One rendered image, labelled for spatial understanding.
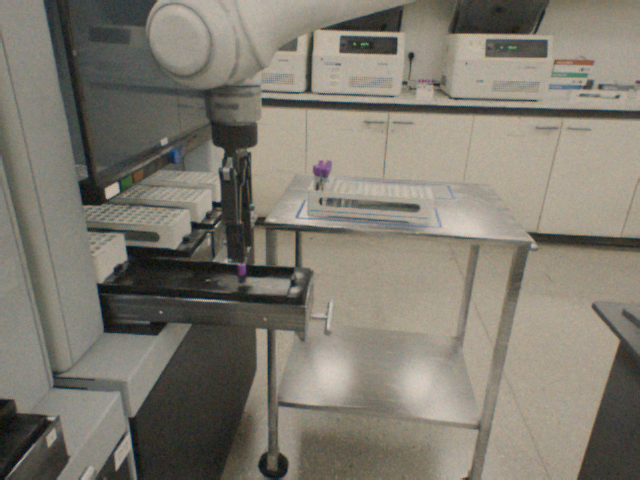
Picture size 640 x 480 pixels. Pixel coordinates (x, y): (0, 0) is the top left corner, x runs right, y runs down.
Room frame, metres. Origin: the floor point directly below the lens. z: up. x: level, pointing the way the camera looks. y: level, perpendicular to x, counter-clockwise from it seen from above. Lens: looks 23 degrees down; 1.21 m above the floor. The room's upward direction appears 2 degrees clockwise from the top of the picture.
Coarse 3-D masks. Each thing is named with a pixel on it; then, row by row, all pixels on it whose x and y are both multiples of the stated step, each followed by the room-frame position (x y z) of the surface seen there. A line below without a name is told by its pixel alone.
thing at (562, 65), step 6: (558, 60) 3.33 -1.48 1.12; (564, 60) 3.33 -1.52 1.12; (570, 60) 3.33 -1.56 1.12; (576, 60) 3.32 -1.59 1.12; (582, 60) 3.32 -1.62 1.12; (588, 60) 3.31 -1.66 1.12; (594, 60) 3.31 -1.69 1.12; (558, 66) 3.33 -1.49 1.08; (564, 66) 3.33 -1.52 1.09; (570, 66) 3.32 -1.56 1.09; (576, 66) 3.32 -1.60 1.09; (582, 66) 3.32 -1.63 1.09; (588, 66) 3.31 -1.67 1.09; (558, 72) 3.33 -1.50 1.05; (564, 72) 3.32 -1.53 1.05; (582, 72) 3.32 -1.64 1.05; (588, 72) 3.31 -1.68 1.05
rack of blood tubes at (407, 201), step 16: (320, 192) 1.07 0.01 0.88; (336, 192) 1.08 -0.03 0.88; (352, 192) 1.08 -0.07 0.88; (368, 192) 1.09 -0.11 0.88; (384, 192) 1.10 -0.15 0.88; (400, 192) 1.09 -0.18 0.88; (416, 192) 1.10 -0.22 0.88; (320, 208) 1.07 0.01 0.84; (336, 208) 1.07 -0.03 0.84; (352, 208) 1.07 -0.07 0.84; (368, 208) 1.13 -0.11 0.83; (384, 208) 1.13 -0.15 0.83; (400, 208) 1.14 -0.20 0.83; (416, 208) 1.14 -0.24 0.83; (432, 208) 1.05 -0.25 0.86
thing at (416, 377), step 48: (288, 192) 1.26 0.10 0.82; (432, 192) 1.30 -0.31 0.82; (480, 192) 1.32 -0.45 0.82; (432, 240) 0.98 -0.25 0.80; (480, 240) 0.97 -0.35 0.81; (528, 240) 0.96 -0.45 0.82; (336, 336) 1.36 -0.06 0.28; (384, 336) 1.37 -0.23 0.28; (432, 336) 1.38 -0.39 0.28; (288, 384) 1.11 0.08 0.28; (336, 384) 1.12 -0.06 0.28; (384, 384) 1.13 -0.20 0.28; (432, 384) 1.14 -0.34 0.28; (480, 432) 0.97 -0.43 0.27
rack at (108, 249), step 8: (88, 232) 0.81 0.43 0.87; (96, 232) 0.82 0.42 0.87; (96, 240) 0.79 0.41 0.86; (104, 240) 0.79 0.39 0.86; (112, 240) 0.78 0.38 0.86; (120, 240) 0.79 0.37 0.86; (96, 248) 0.75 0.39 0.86; (104, 248) 0.75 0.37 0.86; (112, 248) 0.76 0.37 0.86; (120, 248) 0.79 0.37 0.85; (96, 256) 0.72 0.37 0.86; (104, 256) 0.73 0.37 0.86; (112, 256) 0.76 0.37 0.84; (120, 256) 0.78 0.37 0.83; (96, 264) 0.71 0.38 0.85; (104, 264) 0.73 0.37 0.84; (112, 264) 0.76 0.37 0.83; (96, 272) 0.71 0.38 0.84; (104, 272) 0.73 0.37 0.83; (96, 280) 0.71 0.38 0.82; (104, 280) 0.72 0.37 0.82
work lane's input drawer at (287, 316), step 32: (128, 256) 0.82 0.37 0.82; (128, 288) 0.70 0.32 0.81; (160, 288) 0.70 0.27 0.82; (192, 288) 0.73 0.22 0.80; (224, 288) 0.73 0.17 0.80; (256, 288) 0.73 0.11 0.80; (288, 288) 0.71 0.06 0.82; (160, 320) 0.69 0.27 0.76; (192, 320) 0.68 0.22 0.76; (224, 320) 0.68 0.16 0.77; (256, 320) 0.68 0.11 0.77; (288, 320) 0.67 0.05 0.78; (320, 320) 0.73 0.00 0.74
